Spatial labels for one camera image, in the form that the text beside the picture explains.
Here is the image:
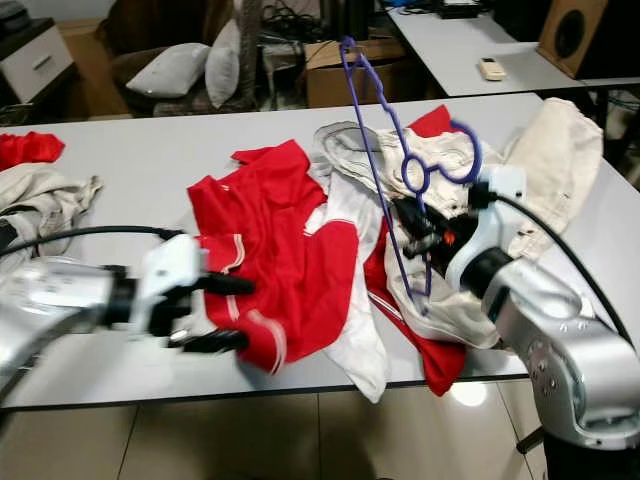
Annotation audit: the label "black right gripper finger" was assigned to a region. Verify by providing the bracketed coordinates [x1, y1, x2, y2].
[392, 196, 439, 233]
[404, 230, 443, 265]

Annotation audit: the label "red white jersey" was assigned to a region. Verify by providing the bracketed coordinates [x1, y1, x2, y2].
[188, 140, 391, 404]

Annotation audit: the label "purple plastic hanger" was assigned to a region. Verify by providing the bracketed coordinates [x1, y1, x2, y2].
[340, 38, 486, 311]

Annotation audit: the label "plain red t-shirt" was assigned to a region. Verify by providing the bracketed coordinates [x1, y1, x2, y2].
[0, 130, 66, 171]

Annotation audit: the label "beige crumpled garment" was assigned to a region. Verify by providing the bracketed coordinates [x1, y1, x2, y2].
[500, 97, 606, 261]
[315, 120, 521, 351]

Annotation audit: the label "red garment white stripes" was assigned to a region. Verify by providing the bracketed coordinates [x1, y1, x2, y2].
[363, 103, 466, 396]

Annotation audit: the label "open cardboard box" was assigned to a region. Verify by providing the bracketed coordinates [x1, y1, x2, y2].
[305, 38, 411, 109]

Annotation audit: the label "white table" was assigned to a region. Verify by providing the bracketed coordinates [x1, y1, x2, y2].
[0, 92, 640, 409]
[388, 8, 640, 98]

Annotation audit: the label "white remote control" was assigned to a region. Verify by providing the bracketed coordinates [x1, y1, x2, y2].
[478, 57, 508, 81]

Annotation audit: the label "beige dark striped garment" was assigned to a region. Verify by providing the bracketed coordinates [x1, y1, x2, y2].
[0, 163, 106, 276]

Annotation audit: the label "black flat device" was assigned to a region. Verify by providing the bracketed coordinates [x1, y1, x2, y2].
[435, 0, 481, 19]

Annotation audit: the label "grey square pillow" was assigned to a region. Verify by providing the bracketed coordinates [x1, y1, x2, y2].
[125, 42, 211, 99]
[205, 20, 243, 108]

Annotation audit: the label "wooden speaker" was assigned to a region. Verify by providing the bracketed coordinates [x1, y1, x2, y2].
[538, 0, 611, 79]

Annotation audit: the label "dark console white drawers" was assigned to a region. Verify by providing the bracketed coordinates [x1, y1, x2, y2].
[0, 5, 76, 106]

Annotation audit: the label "brown armchair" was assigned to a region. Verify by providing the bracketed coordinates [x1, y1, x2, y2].
[105, 0, 261, 116]

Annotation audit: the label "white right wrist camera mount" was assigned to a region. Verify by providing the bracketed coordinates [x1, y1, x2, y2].
[445, 165, 529, 291]

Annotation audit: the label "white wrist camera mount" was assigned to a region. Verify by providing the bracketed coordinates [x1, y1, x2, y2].
[445, 165, 529, 291]
[140, 235, 211, 336]

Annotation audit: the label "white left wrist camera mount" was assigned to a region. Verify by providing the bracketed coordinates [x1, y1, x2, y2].
[140, 235, 211, 336]

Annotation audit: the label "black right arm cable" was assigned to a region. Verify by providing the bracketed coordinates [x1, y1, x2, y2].
[468, 190, 640, 346]

